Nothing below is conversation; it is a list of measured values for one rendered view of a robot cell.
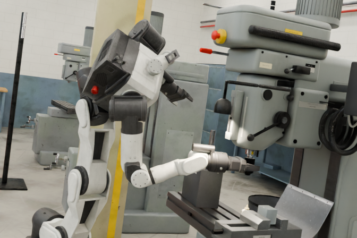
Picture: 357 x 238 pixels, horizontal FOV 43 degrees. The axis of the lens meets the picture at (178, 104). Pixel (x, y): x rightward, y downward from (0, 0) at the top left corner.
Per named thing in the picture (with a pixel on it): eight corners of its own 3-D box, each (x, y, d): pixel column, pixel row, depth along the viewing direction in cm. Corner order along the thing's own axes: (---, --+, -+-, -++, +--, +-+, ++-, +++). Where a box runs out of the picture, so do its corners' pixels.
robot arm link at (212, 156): (217, 174, 190) (190, 171, 188) (211, 168, 201) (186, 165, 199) (221, 148, 189) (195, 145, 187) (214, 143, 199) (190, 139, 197)
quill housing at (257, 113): (247, 151, 183) (258, 73, 181) (221, 142, 202) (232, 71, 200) (284, 153, 191) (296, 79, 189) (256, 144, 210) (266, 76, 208)
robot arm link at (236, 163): (248, 156, 190) (221, 154, 188) (244, 179, 190) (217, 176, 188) (239, 151, 202) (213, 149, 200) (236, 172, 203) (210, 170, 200)
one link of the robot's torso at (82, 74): (69, 75, 228) (88, 59, 217) (91, 78, 237) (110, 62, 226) (79, 126, 218) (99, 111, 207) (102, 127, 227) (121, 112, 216)
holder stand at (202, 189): (195, 207, 218) (201, 167, 217) (180, 194, 238) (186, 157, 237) (218, 208, 222) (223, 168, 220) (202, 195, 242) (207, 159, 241)
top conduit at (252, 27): (252, 33, 171) (253, 24, 170) (246, 33, 174) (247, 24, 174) (340, 51, 190) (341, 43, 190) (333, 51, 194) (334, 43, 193)
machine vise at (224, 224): (230, 251, 167) (235, 221, 166) (210, 236, 180) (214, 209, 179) (302, 246, 182) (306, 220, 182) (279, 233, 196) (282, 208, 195)
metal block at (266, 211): (265, 224, 178) (267, 210, 178) (256, 219, 184) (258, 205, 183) (275, 224, 181) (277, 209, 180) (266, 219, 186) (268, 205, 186)
